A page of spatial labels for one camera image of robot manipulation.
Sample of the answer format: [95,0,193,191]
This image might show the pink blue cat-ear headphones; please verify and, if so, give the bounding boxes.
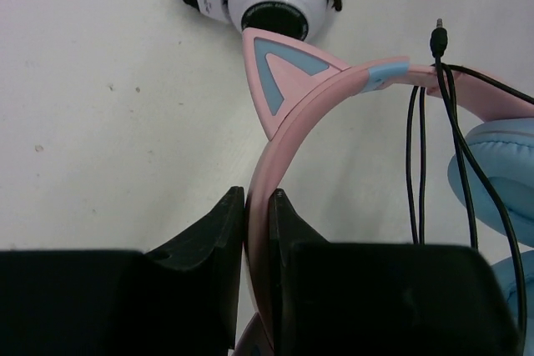
[235,28,533,355]

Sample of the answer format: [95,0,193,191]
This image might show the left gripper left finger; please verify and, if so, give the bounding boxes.
[1,187,244,355]

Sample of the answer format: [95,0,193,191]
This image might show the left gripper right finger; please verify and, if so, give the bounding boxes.
[269,189,520,355]

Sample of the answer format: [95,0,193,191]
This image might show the black headphone audio cable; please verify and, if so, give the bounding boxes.
[406,18,534,334]

